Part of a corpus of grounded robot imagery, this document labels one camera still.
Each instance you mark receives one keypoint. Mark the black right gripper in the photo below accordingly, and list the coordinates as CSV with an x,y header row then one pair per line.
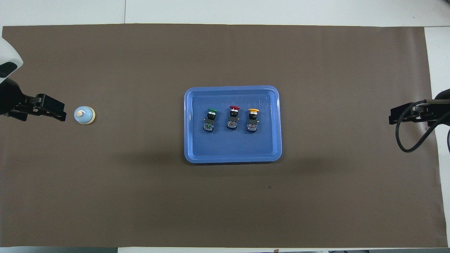
x,y
443,109

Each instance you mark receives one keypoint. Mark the yellow push button switch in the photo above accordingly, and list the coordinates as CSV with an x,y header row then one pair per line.
x,y
252,126

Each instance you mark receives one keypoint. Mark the blue plastic tray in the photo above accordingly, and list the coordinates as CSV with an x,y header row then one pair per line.
x,y
232,147

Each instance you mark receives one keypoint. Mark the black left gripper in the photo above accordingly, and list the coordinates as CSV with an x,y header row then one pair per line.
x,y
10,100

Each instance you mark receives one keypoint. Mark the brown table mat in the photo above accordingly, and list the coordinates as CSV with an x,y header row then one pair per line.
x,y
140,193

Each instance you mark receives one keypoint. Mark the red push button switch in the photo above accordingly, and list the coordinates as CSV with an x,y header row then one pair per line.
x,y
232,124

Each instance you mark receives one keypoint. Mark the green push button switch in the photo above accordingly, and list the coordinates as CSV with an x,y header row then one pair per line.
x,y
209,127

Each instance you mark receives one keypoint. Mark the light blue call bell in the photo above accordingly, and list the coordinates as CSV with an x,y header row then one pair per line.
x,y
86,118

